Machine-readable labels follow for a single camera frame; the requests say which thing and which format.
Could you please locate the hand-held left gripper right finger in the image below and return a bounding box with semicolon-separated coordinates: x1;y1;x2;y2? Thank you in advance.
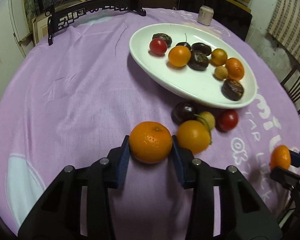
171;135;283;240

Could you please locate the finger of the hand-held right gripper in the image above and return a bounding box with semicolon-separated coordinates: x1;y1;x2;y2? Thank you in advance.
289;148;300;168
270;167;300;190

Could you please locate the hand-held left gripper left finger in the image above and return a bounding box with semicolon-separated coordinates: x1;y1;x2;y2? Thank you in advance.
17;135;130;240

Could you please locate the deep orange mandarin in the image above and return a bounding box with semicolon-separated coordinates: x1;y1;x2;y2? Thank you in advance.
270;145;292;170

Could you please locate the white oval plate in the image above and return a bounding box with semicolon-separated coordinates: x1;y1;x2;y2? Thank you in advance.
129;23;257;109

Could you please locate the dark brown water chestnut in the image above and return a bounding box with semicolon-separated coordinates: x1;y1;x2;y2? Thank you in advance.
221;79;244;102
187;50;210;71
152;33;172;47

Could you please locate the smooth yellow-orange mandarin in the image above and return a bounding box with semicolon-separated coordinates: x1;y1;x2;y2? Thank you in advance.
176;120;212;155
168;46;192;67

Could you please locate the large textured orange mandarin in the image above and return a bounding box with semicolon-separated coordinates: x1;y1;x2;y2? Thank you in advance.
225;58;245;81

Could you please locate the small yellow mandarin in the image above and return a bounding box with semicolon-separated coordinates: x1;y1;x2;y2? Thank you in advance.
210;48;228;66

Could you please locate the glossy dark water chestnut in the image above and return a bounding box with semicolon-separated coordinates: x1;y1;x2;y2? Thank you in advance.
191;42;212;56

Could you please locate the dark red cherry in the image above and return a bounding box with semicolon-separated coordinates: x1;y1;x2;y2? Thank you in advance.
175;42;192;51
172;102;198;125

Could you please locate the red cherry tomato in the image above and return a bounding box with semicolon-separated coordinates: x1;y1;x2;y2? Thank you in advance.
149;38;167;56
217;109;239;132

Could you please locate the dark slatted wooden chair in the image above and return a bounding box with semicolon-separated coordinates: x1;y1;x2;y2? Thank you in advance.
280;65;300;114

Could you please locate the purple printed tablecloth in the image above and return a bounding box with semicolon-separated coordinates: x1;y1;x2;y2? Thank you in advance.
0;6;300;238

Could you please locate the white drink can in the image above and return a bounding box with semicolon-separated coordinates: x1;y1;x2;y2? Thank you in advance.
197;6;214;26

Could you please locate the black table screen round painting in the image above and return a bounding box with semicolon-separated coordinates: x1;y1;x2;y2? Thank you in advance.
41;0;147;46

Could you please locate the pale framed picture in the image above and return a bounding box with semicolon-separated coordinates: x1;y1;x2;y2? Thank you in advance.
31;14;52;46

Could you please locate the black flat panel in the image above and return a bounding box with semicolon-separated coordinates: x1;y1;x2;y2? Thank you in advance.
179;0;252;42

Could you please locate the white leaning board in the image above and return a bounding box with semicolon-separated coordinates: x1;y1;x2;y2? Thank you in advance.
9;0;35;43

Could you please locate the brick patterned wall hanging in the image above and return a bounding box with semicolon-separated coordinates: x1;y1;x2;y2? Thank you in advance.
266;0;300;63

